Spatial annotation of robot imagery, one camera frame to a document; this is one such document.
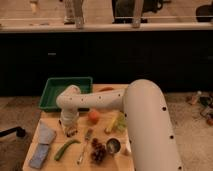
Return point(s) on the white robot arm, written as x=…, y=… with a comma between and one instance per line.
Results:
x=151, y=136

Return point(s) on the green plastic cup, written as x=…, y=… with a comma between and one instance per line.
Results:
x=120, y=122

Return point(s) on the yellow corn cob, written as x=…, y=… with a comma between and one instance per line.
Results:
x=110, y=125

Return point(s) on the green cucumber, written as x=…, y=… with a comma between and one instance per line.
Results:
x=63, y=148

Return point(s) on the red bowl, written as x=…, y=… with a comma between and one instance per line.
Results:
x=106, y=89

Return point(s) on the black whiteboard eraser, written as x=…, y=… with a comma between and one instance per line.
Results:
x=71, y=131

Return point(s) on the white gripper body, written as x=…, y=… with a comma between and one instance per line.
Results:
x=69, y=118

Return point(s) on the metal cup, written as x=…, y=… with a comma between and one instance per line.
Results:
x=113, y=146

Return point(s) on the bunch of dark grapes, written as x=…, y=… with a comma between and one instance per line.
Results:
x=98, y=153

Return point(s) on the white cup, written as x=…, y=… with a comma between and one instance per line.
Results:
x=127, y=150

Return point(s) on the green plastic tray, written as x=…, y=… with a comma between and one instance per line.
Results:
x=56, y=85

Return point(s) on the orange fruit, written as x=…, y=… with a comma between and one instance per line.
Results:
x=93, y=116

